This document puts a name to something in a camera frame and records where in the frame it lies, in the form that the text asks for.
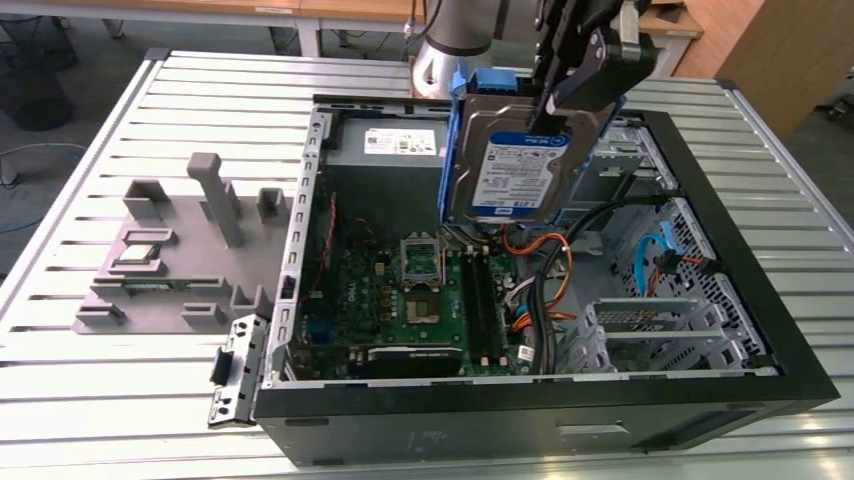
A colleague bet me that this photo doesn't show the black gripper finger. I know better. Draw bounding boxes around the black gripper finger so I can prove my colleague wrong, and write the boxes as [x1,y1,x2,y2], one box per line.
[532,0,601,97]
[528,3,660,134]

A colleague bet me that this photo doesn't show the hard disk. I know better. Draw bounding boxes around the hard disk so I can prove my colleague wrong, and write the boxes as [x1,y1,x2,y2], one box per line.
[436,68,627,227]

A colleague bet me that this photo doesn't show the blue data wire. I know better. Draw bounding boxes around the blue data wire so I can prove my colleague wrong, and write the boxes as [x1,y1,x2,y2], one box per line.
[632,222,680,301]

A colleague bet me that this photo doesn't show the orange black power wire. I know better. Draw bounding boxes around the orange black power wire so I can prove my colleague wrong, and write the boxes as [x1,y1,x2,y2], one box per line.
[649,252,725,296]

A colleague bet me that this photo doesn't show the metal disk bay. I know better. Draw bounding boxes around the metal disk bay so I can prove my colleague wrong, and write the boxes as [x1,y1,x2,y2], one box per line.
[576,297,768,375]

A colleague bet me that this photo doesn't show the metal optical drive cage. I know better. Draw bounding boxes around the metal optical drive cage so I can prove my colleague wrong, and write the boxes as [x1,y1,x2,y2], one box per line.
[557,117,680,234]

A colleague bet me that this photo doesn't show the wooden cabinet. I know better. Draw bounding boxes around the wooden cabinet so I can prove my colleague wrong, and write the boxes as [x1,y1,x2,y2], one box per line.
[716,0,854,142]

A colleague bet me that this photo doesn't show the black chair base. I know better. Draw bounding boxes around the black chair base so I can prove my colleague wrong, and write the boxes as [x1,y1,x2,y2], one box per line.
[813,92,854,122]

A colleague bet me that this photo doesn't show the grey power supply unit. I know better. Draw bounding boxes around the grey power supply unit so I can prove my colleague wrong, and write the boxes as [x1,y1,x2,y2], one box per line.
[318,118,449,242]

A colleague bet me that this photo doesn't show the metal socket cover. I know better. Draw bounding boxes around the metal socket cover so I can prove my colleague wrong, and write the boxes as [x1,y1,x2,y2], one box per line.
[397,237,446,292]

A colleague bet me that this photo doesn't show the black RAM slot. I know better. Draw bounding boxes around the black RAM slot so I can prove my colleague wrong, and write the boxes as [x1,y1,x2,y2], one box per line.
[480,248,504,362]
[464,248,488,362]
[470,248,496,362]
[486,248,512,362]

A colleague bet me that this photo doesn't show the CPU socket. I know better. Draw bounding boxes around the CPU socket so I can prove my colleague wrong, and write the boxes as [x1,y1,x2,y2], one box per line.
[404,293,446,325]

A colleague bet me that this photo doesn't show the green motherboard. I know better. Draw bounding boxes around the green motherboard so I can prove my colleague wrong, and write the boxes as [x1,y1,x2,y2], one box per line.
[290,238,532,377]

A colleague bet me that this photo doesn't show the black graphics card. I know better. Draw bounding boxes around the black graphics card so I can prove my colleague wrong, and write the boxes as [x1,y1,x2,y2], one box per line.
[362,344,465,380]

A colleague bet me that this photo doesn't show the black open PC case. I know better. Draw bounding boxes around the black open PC case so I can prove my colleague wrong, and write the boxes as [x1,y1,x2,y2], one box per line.
[252,93,840,469]

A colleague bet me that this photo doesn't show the grey parts rack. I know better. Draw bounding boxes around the grey parts rack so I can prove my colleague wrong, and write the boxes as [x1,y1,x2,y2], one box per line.
[70,152,298,335]

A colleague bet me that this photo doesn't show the silver CPU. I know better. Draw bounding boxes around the silver CPU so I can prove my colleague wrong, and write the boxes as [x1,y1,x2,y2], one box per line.
[113,243,162,265]

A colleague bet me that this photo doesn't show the black bin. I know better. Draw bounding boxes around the black bin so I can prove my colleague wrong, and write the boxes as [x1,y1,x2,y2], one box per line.
[0,14,79,132]

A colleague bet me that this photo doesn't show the wooden desk white frame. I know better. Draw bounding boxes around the wooden desk white frame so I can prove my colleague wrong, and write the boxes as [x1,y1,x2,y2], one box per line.
[98,0,428,57]
[649,0,707,77]

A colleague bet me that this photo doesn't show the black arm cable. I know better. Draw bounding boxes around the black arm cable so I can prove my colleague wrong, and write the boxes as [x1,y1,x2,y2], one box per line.
[404,0,445,37]

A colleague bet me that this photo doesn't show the orange red wire bundle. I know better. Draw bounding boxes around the orange red wire bundle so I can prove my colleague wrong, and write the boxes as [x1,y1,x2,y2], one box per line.
[498,223,579,334]

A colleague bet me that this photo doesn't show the thin red wire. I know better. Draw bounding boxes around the thin red wire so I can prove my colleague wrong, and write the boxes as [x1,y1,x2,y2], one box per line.
[296,192,374,301]

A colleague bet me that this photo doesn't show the thick black cable bundle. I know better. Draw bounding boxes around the thick black cable bundle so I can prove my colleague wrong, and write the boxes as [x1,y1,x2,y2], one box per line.
[529,195,669,375]

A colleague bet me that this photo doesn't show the blue floor cable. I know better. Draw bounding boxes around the blue floor cable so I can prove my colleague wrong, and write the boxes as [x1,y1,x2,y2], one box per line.
[0,141,89,237]

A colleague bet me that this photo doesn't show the metal expansion card bracket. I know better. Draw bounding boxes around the metal expansion card bracket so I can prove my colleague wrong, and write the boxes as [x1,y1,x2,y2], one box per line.
[205,313,269,430]

